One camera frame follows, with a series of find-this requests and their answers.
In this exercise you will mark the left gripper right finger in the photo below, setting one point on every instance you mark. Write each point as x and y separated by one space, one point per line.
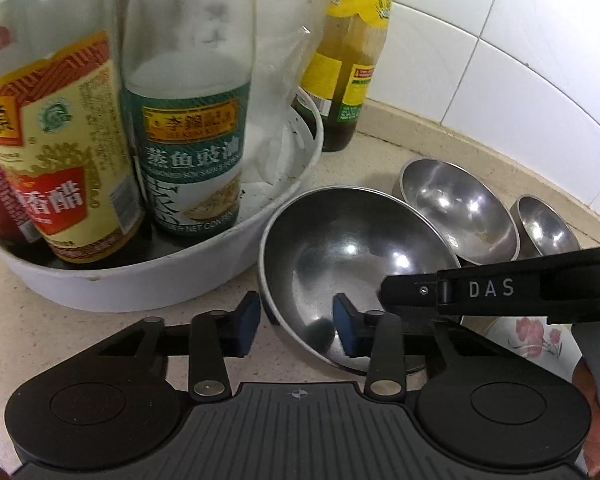
378 335

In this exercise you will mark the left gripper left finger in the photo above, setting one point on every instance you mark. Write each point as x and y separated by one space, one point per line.
214 336

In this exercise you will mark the floral white plate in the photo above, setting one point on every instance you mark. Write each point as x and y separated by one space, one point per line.
550 346

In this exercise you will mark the steel bowl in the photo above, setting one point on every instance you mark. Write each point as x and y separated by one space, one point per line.
339 238
472 219
542 231

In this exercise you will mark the person right hand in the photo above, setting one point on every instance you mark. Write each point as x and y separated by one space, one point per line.
583 379

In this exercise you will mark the white two-tier spice rack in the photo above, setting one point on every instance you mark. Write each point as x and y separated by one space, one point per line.
173 274

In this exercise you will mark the red label soy sauce bottle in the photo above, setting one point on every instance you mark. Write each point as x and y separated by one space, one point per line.
17 232

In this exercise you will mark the green yellow oyster sauce bottle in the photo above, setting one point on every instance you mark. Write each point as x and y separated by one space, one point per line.
338 77

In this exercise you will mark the yellow cap vinegar bottle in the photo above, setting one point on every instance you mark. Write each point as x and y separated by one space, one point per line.
64 147

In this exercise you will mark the purple label soy bottle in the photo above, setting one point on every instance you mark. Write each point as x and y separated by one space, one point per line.
187 67

